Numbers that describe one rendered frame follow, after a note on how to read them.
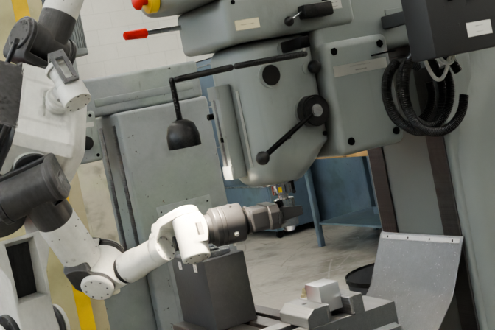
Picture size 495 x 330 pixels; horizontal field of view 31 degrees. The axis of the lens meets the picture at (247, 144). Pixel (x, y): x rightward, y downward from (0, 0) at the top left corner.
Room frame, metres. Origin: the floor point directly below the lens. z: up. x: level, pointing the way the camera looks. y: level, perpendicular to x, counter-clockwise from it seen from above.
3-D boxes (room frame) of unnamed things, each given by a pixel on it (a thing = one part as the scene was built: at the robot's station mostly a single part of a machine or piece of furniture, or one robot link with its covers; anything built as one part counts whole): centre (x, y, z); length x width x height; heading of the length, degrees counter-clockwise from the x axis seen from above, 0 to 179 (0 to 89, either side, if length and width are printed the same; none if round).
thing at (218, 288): (2.43, 0.17, 1.03); 0.22 x 0.12 x 0.20; 28
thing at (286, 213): (2.04, -0.06, 1.24); 0.06 x 0.02 x 0.03; 105
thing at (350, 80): (2.16, -0.23, 1.47); 0.24 x 0.19 x 0.26; 29
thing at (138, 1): (1.95, 0.16, 1.76); 0.04 x 0.03 x 0.04; 29
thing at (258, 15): (2.09, -0.10, 1.68); 0.34 x 0.24 x 0.10; 119
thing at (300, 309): (1.97, -0.05, 1.02); 0.12 x 0.06 x 0.04; 27
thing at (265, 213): (2.05, 0.03, 1.24); 0.13 x 0.12 x 0.10; 15
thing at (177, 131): (1.96, 0.13, 1.46); 0.07 x 0.07 x 0.06
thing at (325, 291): (1.99, -0.10, 1.05); 0.06 x 0.05 x 0.06; 27
